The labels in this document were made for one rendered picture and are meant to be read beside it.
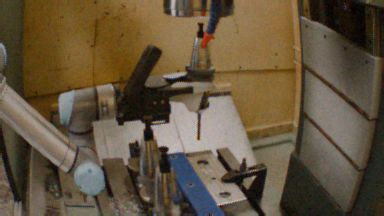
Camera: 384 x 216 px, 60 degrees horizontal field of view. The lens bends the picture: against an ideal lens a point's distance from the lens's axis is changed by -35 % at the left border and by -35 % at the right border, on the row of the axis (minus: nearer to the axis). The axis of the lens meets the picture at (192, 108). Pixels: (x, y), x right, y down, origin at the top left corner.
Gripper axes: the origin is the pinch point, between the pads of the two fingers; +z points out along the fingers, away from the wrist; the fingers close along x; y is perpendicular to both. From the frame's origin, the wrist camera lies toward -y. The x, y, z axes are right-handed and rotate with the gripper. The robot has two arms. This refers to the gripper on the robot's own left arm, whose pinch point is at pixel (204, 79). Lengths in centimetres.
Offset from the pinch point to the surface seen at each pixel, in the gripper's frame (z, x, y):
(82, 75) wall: -21, -102, 26
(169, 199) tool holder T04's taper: -19.0, 37.4, 4.2
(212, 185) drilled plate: 4.1, -4.5, 30.0
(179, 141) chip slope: 18, -78, 53
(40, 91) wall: -48, -103, 30
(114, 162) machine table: -16, -40, 39
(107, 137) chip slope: -12, -85, 51
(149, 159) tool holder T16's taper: -18.7, 26.1, 2.7
